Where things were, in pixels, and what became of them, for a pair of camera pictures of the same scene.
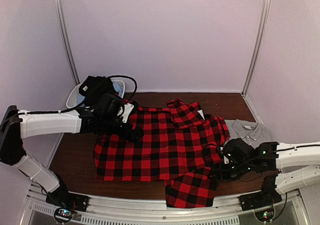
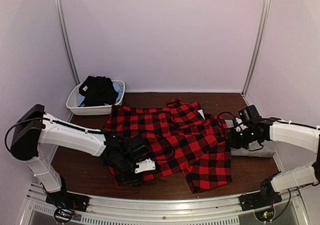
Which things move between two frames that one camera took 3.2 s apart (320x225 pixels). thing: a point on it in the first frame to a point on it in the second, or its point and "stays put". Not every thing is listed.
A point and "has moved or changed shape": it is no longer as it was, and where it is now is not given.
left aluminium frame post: [60, 12] stays put
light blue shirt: [80, 99] stays put
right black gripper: [220, 173] to [232, 140]
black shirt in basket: [93, 87] stays put
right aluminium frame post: [266, 3] stays put
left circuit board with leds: [63, 214] stays put
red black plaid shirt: [179, 146] has moved or changed shape
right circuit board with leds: [265, 215] stays put
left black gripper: [133, 137] to [128, 181]
